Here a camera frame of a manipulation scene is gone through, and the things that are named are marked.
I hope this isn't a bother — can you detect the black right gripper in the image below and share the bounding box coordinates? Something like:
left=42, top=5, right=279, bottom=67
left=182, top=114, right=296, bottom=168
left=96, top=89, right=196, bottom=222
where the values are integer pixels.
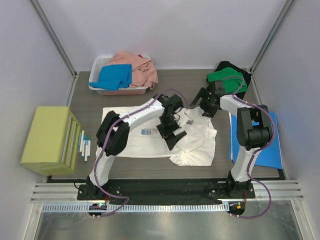
left=191, top=87, right=219, bottom=119

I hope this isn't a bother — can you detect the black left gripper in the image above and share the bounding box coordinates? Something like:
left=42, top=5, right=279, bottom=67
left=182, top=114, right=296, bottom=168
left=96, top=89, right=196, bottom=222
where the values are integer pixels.
left=156, top=115, right=186, bottom=150

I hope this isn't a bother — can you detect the white printed t-shirt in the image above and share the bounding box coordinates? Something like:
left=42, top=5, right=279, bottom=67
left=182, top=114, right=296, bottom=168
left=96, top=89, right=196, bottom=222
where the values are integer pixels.
left=118, top=107, right=217, bottom=166

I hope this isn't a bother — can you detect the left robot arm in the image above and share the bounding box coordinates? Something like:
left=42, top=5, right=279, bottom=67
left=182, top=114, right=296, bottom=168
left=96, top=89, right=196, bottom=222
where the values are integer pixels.
left=85, top=93, right=187, bottom=200

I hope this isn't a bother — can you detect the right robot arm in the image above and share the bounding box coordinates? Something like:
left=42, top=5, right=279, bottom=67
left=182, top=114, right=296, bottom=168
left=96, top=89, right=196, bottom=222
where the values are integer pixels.
left=190, top=80, right=276, bottom=198

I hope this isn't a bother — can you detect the green t-shirt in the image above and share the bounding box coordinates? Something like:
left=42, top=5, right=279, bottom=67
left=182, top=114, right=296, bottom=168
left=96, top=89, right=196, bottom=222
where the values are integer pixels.
left=206, top=67, right=248, bottom=94

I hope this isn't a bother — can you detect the black t-shirt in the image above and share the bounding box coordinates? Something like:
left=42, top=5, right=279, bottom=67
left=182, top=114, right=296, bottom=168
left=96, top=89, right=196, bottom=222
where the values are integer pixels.
left=213, top=61, right=252, bottom=99

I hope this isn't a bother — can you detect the pink t-shirt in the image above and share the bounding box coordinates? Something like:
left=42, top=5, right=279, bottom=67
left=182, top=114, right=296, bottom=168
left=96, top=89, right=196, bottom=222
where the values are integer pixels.
left=107, top=51, right=158, bottom=89

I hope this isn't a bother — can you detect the white marker pen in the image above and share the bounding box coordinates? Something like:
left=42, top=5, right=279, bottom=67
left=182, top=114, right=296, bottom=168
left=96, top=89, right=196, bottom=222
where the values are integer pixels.
left=78, top=130, right=84, bottom=153
left=84, top=136, right=91, bottom=163
left=81, top=135, right=87, bottom=158
left=87, top=139, right=91, bottom=157

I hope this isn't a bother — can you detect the blue t-shirt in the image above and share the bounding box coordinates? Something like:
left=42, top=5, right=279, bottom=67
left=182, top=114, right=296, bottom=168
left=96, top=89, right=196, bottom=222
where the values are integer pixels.
left=89, top=64, right=133, bottom=91

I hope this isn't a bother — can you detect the blue folder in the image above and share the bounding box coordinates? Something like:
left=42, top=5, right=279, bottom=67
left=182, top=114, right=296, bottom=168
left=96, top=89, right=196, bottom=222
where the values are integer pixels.
left=228, top=112, right=283, bottom=169

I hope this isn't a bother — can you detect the white plastic laundry basket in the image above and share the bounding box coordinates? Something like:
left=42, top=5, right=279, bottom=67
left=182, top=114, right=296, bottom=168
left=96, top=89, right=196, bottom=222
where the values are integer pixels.
left=88, top=55, right=148, bottom=96

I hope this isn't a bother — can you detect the yellow-green foam block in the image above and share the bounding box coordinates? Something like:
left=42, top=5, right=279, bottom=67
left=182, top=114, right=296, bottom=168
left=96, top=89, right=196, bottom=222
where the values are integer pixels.
left=20, top=106, right=82, bottom=176

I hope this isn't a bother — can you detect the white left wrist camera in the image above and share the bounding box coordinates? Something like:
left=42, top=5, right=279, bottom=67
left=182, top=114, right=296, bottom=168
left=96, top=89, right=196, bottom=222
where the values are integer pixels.
left=174, top=111, right=194, bottom=128

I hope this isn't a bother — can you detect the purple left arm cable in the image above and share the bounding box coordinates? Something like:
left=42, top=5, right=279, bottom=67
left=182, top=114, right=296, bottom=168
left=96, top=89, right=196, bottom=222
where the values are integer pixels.
left=93, top=88, right=187, bottom=218

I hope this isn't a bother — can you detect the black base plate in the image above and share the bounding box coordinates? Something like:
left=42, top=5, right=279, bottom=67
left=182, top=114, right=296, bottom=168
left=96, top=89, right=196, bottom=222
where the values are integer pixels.
left=77, top=178, right=256, bottom=205

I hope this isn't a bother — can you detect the aluminium rail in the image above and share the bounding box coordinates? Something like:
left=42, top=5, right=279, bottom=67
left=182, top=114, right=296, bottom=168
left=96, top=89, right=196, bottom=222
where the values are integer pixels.
left=30, top=180, right=304, bottom=203

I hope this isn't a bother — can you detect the right aluminium frame post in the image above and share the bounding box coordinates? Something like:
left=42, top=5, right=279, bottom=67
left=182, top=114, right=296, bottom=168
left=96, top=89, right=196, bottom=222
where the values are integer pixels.
left=249, top=0, right=296, bottom=73

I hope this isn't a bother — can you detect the aluminium frame post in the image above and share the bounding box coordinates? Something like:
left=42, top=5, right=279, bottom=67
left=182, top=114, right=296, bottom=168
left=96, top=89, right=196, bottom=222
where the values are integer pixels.
left=29, top=0, right=77, bottom=78
left=249, top=0, right=296, bottom=73

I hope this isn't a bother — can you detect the white slotted cable duct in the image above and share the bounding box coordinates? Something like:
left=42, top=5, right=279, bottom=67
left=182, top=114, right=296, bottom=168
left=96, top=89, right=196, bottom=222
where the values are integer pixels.
left=42, top=202, right=229, bottom=214

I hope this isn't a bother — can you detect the left aluminium frame post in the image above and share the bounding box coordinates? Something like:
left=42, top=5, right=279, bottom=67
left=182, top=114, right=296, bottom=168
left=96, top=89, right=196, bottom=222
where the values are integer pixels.
left=29, top=0, right=77, bottom=78

